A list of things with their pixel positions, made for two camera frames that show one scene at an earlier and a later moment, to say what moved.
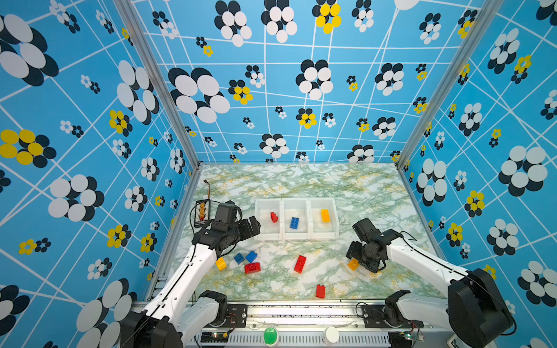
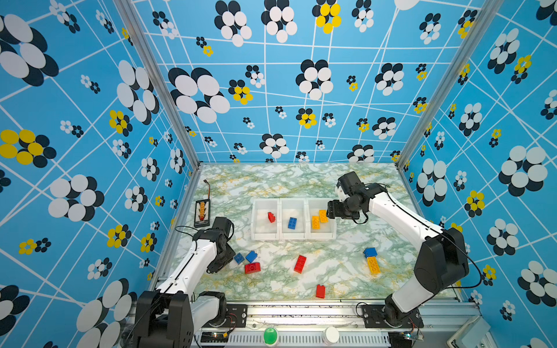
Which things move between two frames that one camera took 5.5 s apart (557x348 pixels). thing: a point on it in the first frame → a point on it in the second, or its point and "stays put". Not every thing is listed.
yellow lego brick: [326, 215] stays put
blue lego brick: [294, 222] stays put
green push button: [270, 336] stays put
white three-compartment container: [285, 219] stays put
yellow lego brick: [354, 264] → [315, 222]
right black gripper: [352, 251] → [333, 212]
